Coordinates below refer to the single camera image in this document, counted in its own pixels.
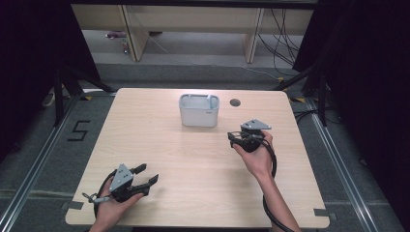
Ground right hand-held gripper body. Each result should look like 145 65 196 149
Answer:
230 118 273 154

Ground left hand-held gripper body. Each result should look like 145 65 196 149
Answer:
108 162 151 204

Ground white plastic holder cup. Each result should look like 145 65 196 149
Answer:
178 93 220 128

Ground person's right hand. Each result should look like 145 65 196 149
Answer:
232 130 276 182

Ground person's left hand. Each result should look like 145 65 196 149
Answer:
95 185 145 227

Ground silver plug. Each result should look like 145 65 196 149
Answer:
81 191 112 205

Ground grey tape piece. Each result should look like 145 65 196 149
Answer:
313 208 338 221
61 201 85 211

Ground black metal stand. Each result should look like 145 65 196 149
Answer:
272 62 329 128
52 66 117 128

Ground light wooden desk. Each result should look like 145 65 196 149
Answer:
71 3 315 64

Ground dark curtain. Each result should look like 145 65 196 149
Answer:
291 0 410 223
0 0 103 162

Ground purple small item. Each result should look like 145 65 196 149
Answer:
105 30 127 40

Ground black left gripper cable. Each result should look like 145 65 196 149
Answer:
93 168 119 218

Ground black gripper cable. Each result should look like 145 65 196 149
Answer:
254 133 295 232
93 168 119 218

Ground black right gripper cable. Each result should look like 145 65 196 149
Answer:
254 133 295 232

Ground black floor cables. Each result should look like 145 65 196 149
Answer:
291 107 342 126

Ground white floor cable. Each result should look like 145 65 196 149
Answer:
206 62 280 80

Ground metal floor rail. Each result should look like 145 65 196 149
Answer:
306 96 381 232
0 95 81 232

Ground white cord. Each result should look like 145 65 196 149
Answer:
42 88 58 109

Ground black hanging cables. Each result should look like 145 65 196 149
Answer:
257 8 304 77

